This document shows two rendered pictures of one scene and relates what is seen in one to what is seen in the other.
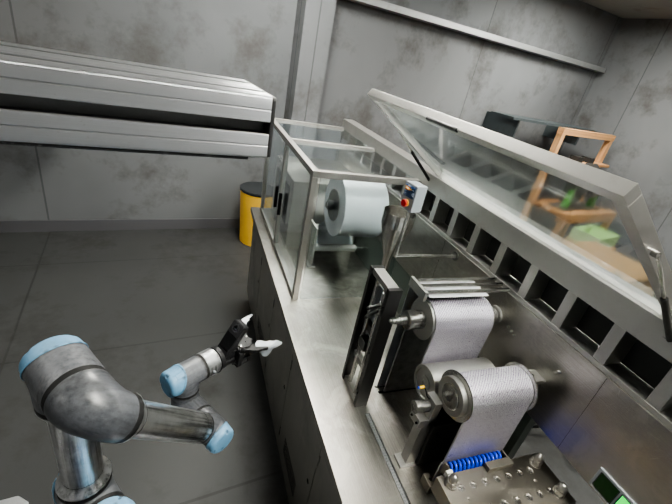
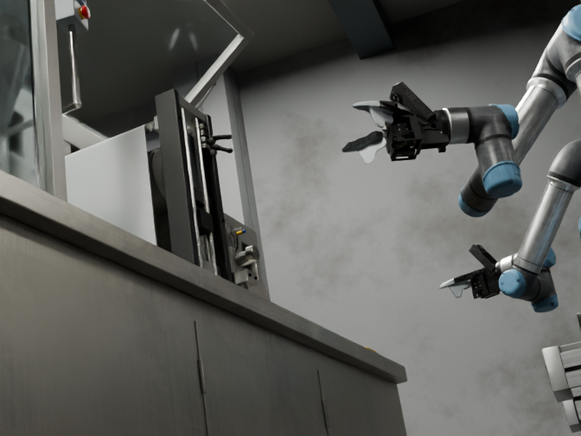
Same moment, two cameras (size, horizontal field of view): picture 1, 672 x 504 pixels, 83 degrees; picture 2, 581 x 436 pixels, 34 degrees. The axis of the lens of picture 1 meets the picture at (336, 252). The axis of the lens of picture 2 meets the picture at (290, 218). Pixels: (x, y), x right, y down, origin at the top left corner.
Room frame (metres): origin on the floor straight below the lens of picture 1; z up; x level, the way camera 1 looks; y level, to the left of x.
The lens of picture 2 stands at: (2.28, 1.31, 0.33)
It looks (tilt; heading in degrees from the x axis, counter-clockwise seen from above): 23 degrees up; 226
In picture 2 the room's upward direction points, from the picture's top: 9 degrees counter-clockwise
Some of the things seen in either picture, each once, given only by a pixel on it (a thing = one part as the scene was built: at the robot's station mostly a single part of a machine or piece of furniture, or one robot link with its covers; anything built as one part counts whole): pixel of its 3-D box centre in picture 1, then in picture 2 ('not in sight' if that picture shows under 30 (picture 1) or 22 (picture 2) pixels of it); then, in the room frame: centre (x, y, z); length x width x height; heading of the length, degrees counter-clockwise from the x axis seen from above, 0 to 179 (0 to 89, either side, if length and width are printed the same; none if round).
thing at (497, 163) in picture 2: (188, 404); (496, 170); (0.73, 0.32, 1.12); 0.11 x 0.08 x 0.11; 56
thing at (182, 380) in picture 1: (184, 376); (488, 125); (0.74, 0.34, 1.21); 0.11 x 0.08 x 0.09; 146
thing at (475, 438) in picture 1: (483, 437); not in sight; (0.83, -0.57, 1.11); 0.23 x 0.01 x 0.18; 114
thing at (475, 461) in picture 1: (475, 461); not in sight; (0.81, -0.57, 1.03); 0.21 x 0.04 x 0.03; 114
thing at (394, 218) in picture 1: (398, 217); not in sight; (1.54, -0.23, 1.50); 0.14 x 0.14 x 0.06
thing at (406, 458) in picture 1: (415, 431); (245, 306); (0.85, -0.37, 1.05); 0.06 x 0.05 x 0.31; 114
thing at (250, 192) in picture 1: (256, 215); not in sight; (3.90, 0.96, 0.32); 0.42 x 0.40 x 0.64; 32
